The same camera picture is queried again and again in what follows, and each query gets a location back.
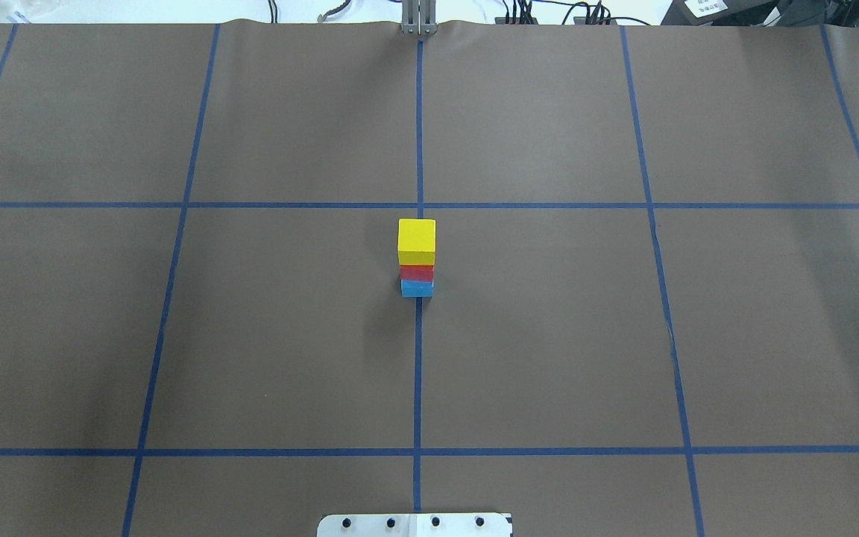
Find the red wooden block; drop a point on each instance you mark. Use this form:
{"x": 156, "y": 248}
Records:
{"x": 417, "y": 273}

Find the yellow wooden block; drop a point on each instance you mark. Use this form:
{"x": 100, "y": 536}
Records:
{"x": 416, "y": 242}

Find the blue wooden block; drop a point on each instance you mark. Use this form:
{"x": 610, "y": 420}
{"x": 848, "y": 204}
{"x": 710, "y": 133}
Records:
{"x": 416, "y": 288}

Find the grey aluminium frame post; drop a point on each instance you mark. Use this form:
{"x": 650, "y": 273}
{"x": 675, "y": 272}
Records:
{"x": 418, "y": 17}

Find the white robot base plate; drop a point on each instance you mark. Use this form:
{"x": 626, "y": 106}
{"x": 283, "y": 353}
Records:
{"x": 417, "y": 524}

